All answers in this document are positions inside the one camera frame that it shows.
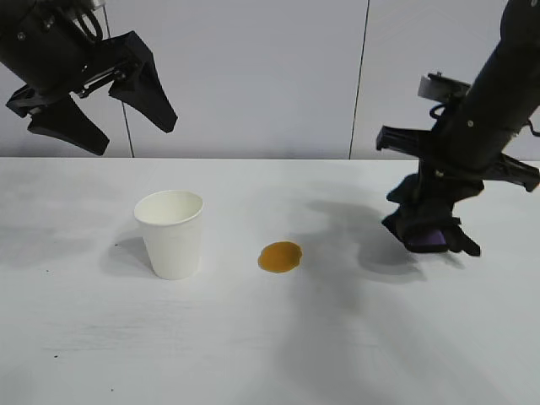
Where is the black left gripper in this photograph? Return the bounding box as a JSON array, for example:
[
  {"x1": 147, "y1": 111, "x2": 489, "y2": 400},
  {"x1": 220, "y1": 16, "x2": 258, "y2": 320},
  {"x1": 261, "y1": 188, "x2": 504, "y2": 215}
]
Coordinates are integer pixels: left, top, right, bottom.
[{"x1": 0, "y1": 0, "x2": 178, "y2": 156}]

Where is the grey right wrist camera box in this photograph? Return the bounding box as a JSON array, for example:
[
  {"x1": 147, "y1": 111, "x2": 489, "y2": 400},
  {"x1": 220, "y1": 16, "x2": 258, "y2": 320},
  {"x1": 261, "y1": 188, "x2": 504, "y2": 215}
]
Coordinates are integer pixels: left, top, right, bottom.
[{"x1": 418, "y1": 72, "x2": 472, "y2": 103}]

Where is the white paper cup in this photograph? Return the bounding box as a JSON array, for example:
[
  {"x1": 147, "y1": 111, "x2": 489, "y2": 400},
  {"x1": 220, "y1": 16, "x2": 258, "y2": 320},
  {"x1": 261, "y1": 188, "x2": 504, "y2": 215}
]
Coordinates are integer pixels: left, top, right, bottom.
[{"x1": 133, "y1": 189, "x2": 204, "y2": 280}]

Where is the black cloth with strap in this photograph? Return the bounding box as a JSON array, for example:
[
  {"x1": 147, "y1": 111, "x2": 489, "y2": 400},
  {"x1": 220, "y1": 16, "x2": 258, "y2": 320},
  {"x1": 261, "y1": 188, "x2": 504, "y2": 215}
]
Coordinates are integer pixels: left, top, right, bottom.
[{"x1": 381, "y1": 172, "x2": 482, "y2": 257}]

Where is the brown liquid spill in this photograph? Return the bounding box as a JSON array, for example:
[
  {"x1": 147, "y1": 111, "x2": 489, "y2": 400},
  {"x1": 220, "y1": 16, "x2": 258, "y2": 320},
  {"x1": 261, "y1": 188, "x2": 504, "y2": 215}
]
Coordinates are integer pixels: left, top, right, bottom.
[{"x1": 257, "y1": 240, "x2": 303, "y2": 274}]

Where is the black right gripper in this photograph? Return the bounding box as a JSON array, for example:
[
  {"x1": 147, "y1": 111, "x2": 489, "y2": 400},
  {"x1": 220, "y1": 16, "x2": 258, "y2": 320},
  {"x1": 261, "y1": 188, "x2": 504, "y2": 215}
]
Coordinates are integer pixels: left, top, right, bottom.
[{"x1": 375, "y1": 79, "x2": 540, "y2": 220}]

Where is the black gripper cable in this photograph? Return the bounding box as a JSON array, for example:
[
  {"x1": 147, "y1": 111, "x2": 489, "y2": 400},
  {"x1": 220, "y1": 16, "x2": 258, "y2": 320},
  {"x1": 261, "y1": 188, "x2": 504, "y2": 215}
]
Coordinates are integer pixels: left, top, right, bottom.
[
  {"x1": 428, "y1": 102, "x2": 451, "y2": 122},
  {"x1": 73, "y1": 7, "x2": 105, "y2": 43}
]

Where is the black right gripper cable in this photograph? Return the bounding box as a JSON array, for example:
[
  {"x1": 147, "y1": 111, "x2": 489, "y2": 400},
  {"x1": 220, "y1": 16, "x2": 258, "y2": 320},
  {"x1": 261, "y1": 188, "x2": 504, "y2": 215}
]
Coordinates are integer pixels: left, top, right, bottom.
[{"x1": 428, "y1": 102, "x2": 451, "y2": 122}]

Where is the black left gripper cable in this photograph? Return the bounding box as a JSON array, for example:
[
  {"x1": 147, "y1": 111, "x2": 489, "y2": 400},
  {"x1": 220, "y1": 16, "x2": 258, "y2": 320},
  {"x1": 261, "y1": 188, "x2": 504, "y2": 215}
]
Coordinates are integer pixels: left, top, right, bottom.
[{"x1": 73, "y1": 7, "x2": 105, "y2": 43}]

